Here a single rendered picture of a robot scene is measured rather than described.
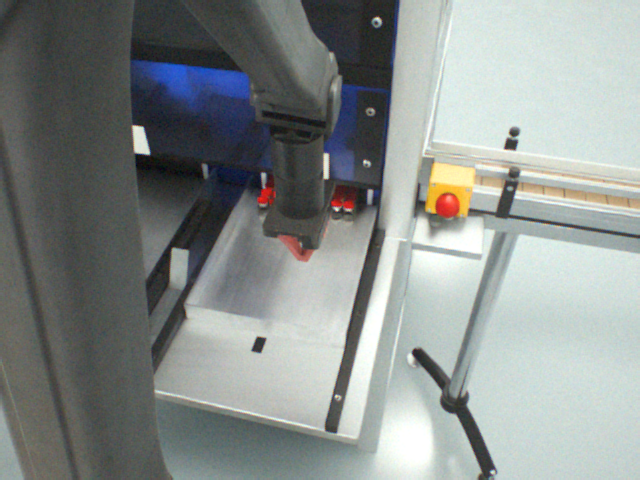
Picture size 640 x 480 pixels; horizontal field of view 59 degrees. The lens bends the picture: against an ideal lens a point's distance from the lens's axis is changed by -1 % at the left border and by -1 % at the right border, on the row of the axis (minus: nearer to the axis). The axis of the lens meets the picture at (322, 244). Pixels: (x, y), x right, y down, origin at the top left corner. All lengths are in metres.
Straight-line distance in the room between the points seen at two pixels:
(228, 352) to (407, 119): 0.45
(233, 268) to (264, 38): 0.68
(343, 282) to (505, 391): 1.08
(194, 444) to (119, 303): 1.61
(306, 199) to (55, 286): 0.46
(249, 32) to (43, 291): 0.21
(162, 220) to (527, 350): 1.37
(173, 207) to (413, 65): 0.55
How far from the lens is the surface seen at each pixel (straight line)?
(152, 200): 1.17
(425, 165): 1.02
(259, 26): 0.35
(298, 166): 0.60
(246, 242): 1.05
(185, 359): 0.90
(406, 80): 0.87
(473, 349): 1.52
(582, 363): 2.11
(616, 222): 1.17
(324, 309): 0.93
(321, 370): 0.87
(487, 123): 3.10
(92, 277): 0.20
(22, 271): 0.20
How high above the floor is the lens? 1.61
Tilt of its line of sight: 45 degrees down
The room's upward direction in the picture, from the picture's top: straight up
